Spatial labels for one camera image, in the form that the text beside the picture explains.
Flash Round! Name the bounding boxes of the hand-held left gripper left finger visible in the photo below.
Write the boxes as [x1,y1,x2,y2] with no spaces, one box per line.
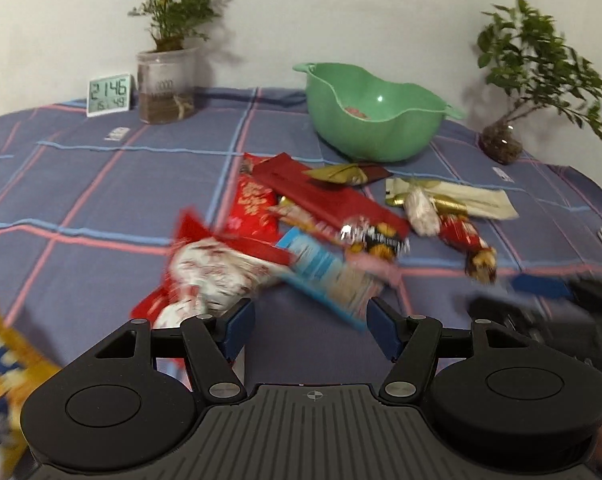
[95,298,256,405]

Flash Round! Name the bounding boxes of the gold and brown packet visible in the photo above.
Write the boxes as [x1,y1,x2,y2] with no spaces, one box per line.
[303,162,394,189]

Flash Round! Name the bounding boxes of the dark red long packet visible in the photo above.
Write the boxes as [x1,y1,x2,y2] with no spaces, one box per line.
[251,155,412,241]

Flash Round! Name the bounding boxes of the white digital clock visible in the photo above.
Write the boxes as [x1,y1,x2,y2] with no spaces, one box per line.
[87,74,132,118]

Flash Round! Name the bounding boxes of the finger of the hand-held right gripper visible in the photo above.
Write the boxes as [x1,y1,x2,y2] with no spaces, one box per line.
[510,272,573,302]
[468,296,538,335]

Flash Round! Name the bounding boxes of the cream and gold long packet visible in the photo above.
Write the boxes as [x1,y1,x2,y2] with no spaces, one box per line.
[385,177,520,221]

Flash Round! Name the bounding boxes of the green plastic bowl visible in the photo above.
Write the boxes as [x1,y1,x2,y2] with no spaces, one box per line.
[293,62,466,163]

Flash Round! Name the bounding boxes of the leafy plant in glass vase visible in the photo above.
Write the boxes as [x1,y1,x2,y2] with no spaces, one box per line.
[476,0,602,165]

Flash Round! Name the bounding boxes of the red nut candy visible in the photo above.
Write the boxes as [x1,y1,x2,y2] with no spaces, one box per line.
[438,212,499,285]

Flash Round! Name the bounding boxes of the blue and white snack packet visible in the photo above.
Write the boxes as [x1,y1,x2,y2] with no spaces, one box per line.
[276,226,383,332]

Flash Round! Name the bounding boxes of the red and white snack bag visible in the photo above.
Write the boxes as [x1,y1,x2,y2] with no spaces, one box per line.
[131,207,294,333]

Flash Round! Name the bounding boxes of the white candy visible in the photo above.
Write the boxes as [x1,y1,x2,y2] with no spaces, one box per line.
[403,187,440,237]

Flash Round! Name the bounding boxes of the blue plaid tablecloth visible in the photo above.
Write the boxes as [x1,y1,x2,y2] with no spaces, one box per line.
[0,85,602,480]

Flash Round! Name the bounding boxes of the black and yellow candy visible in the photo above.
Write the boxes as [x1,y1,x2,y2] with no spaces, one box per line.
[340,216,412,262]

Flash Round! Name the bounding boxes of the red printed snack packet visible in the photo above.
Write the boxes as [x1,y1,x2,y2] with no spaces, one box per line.
[225,152,283,239]

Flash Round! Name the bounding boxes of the yellow and blue snack bag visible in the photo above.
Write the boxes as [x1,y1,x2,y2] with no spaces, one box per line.
[0,302,62,479]

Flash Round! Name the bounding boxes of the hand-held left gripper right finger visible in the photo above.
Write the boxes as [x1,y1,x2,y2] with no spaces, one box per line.
[367,296,529,406]

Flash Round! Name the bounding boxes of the plant in clear plastic pot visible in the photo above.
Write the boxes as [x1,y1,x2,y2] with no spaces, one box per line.
[128,0,218,125]

